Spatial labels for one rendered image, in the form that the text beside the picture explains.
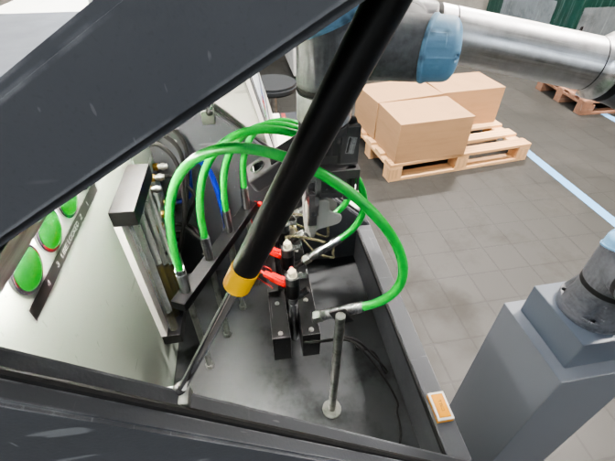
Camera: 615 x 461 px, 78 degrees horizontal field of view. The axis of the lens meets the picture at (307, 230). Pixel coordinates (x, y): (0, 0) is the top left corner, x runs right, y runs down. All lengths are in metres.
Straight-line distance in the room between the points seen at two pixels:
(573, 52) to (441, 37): 0.25
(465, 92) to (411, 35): 3.14
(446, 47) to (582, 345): 0.78
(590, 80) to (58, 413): 0.74
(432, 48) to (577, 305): 0.76
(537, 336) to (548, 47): 0.74
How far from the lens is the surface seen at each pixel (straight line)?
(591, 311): 1.09
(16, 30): 0.80
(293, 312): 0.81
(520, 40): 0.66
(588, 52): 0.71
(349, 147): 0.56
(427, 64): 0.50
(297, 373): 0.93
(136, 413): 0.36
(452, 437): 0.79
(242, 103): 0.91
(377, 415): 0.90
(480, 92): 3.71
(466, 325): 2.18
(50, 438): 0.38
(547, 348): 1.17
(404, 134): 2.89
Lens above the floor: 1.65
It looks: 41 degrees down
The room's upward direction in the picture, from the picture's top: straight up
